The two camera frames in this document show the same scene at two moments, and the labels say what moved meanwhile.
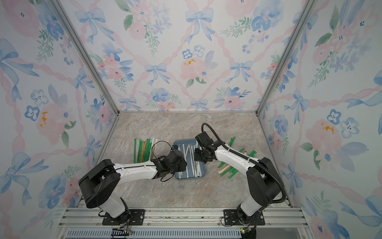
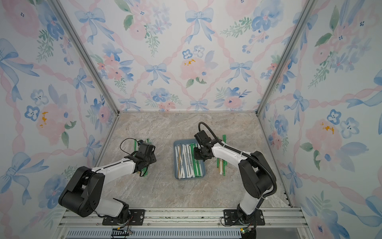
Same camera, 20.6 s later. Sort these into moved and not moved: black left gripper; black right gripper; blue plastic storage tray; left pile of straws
Moved: black left gripper
Not moved: blue plastic storage tray; black right gripper; left pile of straws
